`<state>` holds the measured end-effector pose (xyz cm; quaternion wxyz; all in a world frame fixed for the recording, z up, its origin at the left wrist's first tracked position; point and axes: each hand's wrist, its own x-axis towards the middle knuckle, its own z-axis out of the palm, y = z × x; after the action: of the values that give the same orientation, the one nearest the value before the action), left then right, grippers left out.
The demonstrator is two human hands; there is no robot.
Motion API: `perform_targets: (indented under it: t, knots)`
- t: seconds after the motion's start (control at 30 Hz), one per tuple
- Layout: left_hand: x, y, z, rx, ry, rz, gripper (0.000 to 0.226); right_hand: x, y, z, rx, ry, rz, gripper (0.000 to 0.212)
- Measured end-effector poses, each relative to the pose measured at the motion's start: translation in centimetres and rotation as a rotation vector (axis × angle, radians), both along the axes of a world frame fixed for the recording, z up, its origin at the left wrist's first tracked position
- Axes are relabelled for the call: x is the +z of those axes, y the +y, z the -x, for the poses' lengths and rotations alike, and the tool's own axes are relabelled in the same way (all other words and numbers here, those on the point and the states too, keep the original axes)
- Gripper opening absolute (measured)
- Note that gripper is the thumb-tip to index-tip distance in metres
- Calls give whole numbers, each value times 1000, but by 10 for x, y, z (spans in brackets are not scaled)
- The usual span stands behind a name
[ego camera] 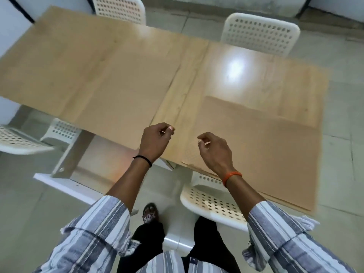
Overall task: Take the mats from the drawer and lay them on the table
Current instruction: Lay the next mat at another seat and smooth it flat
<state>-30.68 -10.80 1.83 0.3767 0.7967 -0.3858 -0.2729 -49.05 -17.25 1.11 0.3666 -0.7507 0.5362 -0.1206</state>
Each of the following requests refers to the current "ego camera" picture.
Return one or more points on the person's right hand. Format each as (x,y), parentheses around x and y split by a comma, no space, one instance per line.
(219,159)

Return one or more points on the person's left hand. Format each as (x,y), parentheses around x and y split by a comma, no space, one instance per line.
(155,142)

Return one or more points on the beige textured placemat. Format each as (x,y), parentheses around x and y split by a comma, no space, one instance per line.
(256,144)

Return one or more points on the stack of beige placemats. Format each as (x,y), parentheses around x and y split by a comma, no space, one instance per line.
(119,90)

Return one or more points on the person's left forearm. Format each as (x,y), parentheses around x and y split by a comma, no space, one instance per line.
(128,184)

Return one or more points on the person's right forearm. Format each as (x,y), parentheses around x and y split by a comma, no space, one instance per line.
(244,196)

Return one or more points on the black wrist thread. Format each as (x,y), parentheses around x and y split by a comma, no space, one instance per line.
(143,159)

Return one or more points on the orange wrist thread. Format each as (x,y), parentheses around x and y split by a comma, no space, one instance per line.
(231,177)

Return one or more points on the white perforated plastic chair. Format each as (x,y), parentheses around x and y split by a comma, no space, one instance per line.
(260,34)
(20,142)
(119,9)
(207,204)

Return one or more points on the brown patterned sandal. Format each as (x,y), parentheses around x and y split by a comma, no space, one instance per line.
(150,213)

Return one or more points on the black trousers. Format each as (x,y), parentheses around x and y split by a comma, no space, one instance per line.
(207,241)

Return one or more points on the grey white striped shirt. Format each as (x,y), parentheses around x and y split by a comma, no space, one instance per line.
(85,238)

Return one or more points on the light wooden table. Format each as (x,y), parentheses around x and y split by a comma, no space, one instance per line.
(42,53)

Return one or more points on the black wall frame strip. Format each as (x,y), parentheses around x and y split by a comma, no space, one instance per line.
(20,9)
(304,7)

